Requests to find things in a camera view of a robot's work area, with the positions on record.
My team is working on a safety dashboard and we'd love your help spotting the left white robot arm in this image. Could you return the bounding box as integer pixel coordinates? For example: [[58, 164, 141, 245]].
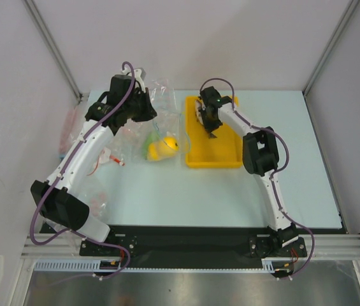
[[31, 68, 157, 255]]

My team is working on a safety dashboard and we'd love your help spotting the green toy cucumber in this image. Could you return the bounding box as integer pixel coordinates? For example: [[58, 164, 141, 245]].
[[141, 131, 160, 159]]

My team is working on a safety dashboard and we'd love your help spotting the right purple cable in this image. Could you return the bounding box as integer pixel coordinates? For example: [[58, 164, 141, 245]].
[[199, 77, 315, 281]]

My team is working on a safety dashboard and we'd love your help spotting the aluminium frame rail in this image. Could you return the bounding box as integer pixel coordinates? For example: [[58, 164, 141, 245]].
[[21, 235, 360, 260]]

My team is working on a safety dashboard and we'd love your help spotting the yellow plastic tray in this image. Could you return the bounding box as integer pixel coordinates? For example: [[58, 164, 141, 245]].
[[184, 96, 243, 168]]

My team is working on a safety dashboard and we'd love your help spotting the pile of spare zip bags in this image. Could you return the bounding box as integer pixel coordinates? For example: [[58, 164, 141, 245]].
[[52, 105, 126, 252]]

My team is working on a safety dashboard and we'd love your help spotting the grey toy fish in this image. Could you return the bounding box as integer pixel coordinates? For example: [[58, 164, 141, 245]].
[[194, 99, 217, 139]]

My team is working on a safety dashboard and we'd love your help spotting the clear blue-zipper bag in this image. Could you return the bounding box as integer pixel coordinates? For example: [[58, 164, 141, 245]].
[[129, 78, 190, 163]]

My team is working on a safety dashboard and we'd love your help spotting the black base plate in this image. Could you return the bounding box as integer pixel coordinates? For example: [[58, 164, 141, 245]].
[[39, 224, 308, 269]]

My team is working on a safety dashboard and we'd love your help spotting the yellow toy pear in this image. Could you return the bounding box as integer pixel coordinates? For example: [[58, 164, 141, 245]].
[[147, 142, 177, 161]]

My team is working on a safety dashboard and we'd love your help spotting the white slotted cable duct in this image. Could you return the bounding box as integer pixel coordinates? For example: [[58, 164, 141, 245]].
[[34, 257, 295, 273]]

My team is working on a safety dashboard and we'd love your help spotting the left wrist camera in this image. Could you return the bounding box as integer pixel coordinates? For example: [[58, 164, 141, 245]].
[[134, 68, 146, 92]]

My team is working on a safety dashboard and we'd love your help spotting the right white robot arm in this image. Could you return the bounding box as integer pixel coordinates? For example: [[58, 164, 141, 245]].
[[196, 86, 298, 256]]

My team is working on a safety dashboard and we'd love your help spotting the yellow toy lemon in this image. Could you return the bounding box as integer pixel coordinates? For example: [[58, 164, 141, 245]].
[[162, 136, 179, 153]]

